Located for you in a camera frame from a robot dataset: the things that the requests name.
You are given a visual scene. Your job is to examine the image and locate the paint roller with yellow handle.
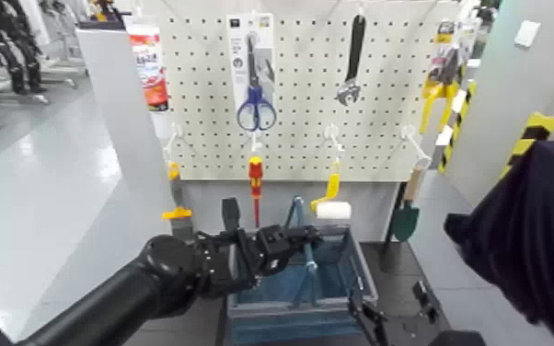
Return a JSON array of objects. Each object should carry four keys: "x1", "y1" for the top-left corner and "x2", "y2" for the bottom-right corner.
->
[{"x1": 309, "y1": 161, "x2": 353, "y2": 222}]

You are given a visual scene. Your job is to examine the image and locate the yellow handled pliers in package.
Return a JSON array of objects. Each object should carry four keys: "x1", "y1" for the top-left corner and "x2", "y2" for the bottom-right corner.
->
[{"x1": 419, "y1": 18, "x2": 467, "y2": 136}]

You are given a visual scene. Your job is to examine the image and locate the red and yellow screwdriver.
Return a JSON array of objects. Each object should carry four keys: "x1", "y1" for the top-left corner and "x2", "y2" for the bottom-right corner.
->
[{"x1": 248, "y1": 155, "x2": 265, "y2": 228}]

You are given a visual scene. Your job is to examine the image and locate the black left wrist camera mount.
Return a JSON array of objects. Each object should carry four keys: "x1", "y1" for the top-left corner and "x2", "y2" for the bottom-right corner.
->
[{"x1": 220, "y1": 196, "x2": 242, "y2": 232}]

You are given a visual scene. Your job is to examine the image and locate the green trowel with wooden handle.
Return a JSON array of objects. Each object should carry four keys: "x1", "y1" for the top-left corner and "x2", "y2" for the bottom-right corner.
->
[{"x1": 391, "y1": 166, "x2": 426, "y2": 243}]

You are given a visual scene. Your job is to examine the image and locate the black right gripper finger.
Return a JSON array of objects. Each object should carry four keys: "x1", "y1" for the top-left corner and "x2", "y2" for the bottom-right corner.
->
[
  {"x1": 411, "y1": 279, "x2": 439, "y2": 323},
  {"x1": 347, "y1": 288, "x2": 389, "y2": 346}
]

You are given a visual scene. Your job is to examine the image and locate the blue scissors in package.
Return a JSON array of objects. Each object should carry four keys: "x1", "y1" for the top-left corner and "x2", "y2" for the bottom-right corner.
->
[{"x1": 225, "y1": 12, "x2": 279, "y2": 133}]

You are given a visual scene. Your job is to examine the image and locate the red white sealant tube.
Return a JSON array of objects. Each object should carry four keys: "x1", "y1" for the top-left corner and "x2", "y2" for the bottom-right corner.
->
[{"x1": 126, "y1": 19, "x2": 170, "y2": 112}]

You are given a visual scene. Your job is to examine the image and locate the adjustable wrench with black handle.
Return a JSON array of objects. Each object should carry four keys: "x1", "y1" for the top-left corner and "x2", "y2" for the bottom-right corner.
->
[{"x1": 335, "y1": 14, "x2": 368, "y2": 108}]

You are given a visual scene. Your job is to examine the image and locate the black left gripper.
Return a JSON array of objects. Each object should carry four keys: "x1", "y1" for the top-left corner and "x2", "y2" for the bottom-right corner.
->
[{"x1": 236, "y1": 224, "x2": 325, "y2": 289}]

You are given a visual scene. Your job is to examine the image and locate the yellow black hazard striped corner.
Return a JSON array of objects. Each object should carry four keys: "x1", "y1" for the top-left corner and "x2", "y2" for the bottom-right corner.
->
[
  {"x1": 498, "y1": 111, "x2": 554, "y2": 181},
  {"x1": 437, "y1": 78, "x2": 479, "y2": 176}
]

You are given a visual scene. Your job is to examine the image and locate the teal plastic crate with handle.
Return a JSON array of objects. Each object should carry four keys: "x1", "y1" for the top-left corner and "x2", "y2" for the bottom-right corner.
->
[{"x1": 224, "y1": 195, "x2": 381, "y2": 346}]

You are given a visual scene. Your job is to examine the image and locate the light grey pegboard stand panel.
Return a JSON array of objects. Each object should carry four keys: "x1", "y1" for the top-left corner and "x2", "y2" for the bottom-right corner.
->
[{"x1": 75, "y1": 26, "x2": 402, "y2": 244}]

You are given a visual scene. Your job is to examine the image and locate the white wall switch plate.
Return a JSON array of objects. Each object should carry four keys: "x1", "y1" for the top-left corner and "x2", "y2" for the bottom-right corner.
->
[{"x1": 514, "y1": 19, "x2": 542, "y2": 49}]

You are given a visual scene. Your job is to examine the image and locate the beige pegboard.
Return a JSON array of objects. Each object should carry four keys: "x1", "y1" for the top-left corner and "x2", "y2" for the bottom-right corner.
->
[{"x1": 157, "y1": 10, "x2": 458, "y2": 183}]

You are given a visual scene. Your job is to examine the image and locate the dark blue cloth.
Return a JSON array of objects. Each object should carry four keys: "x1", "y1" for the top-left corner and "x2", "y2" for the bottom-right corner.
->
[{"x1": 443, "y1": 139, "x2": 554, "y2": 344}]

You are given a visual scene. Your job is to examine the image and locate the black humanoid robot on stand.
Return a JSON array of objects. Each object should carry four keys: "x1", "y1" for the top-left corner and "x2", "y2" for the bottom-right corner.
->
[{"x1": 0, "y1": 0, "x2": 50, "y2": 105}]

